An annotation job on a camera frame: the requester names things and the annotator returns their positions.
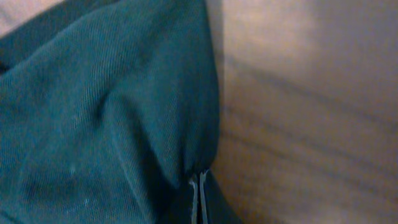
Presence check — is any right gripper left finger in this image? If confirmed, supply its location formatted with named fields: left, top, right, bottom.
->
left=189, top=177, right=198, bottom=224

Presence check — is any black polo shirt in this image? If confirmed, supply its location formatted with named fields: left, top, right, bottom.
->
left=1, top=0, right=240, bottom=223

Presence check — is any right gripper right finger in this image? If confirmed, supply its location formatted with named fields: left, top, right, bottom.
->
left=200, top=170, right=208, bottom=224

